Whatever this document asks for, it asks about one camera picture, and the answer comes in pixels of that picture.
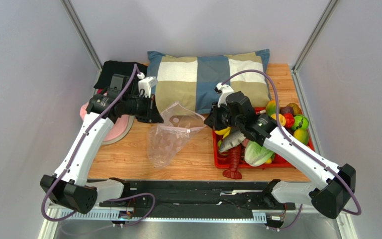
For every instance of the yellow toy banana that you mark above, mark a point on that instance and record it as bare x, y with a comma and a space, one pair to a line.
223, 131

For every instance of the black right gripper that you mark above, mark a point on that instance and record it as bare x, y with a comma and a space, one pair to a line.
215, 117

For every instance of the grey toy fish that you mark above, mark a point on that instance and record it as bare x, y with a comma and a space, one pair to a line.
234, 139

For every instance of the clear zip top bag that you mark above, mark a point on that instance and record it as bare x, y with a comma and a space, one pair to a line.
165, 140

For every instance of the black mounting rail base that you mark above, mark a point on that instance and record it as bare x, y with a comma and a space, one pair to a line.
200, 199

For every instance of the red toy bell pepper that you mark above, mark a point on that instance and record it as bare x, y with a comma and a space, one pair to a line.
289, 120

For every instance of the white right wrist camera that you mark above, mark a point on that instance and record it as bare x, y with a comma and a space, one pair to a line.
224, 90

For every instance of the red plastic tray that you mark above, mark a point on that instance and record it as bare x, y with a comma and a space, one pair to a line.
221, 161

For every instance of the blue beige checked pillow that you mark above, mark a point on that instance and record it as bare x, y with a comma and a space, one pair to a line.
191, 80

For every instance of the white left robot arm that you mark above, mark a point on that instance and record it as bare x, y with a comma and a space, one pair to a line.
68, 186

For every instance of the green toy lettuce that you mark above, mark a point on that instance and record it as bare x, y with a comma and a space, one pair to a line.
256, 155

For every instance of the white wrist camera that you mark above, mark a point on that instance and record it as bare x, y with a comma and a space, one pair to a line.
224, 90
145, 85

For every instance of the red toy lobster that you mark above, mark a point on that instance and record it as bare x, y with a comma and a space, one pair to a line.
234, 156

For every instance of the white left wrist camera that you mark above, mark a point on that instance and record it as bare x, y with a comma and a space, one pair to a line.
145, 85

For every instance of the green toy watermelon ball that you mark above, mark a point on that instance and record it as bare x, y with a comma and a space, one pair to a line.
300, 122

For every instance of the pink bucket hat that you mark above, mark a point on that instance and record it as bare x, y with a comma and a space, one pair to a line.
119, 129

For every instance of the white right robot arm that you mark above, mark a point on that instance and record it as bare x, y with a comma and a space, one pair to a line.
331, 189

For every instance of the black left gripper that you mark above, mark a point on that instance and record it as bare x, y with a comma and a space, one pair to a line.
146, 117

